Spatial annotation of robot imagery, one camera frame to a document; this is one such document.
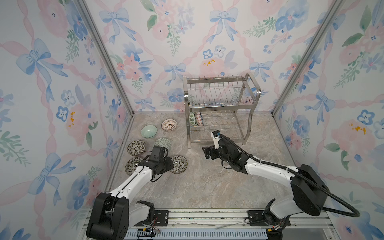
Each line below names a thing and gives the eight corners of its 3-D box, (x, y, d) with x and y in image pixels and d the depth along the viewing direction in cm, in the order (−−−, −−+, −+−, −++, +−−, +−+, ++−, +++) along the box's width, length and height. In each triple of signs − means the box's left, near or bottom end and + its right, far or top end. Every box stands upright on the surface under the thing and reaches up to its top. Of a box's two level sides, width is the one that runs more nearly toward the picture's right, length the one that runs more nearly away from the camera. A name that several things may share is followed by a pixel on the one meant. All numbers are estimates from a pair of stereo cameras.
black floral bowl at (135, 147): (128, 155, 98) (125, 152, 94) (131, 143, 104) (129, 139, 100) (143, 155, 98) (141, 152, 94) (146, 143, 104) (144, 139, 100)
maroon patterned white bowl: (161, 131, 110) (160, 127, 106) (163, 122, 115) (162, 118, 112) (176, 131, 110) (176, 127, 106) (177, 122, 115) (176, 118, 112)
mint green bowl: (141, 140, 106) (139, 135, 101) (144, 129, 112) (142, 124, 107) (156, 140, 106) (155, 135, 101) (158, 129, 112) (157, 124, 107)
